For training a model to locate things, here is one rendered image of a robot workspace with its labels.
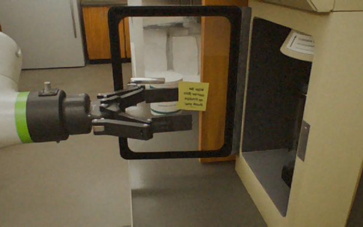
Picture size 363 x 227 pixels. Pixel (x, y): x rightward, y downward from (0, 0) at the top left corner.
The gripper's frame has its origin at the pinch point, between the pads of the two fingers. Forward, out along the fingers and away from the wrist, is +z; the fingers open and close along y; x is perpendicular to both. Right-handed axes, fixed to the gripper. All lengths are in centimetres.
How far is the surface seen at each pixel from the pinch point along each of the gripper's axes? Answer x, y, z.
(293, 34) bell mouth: -12.8, 0.3, 21.9
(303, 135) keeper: 1.5, -12.5, 19.1
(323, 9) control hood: -18.9, -14.2, 17.6
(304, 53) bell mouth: -10.3, -4.4, 21.9
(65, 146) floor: 122, 213, -69
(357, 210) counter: 29, -4, 42
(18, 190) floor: 122, 152, -93
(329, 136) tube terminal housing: 1.2, -14.2, 22.6
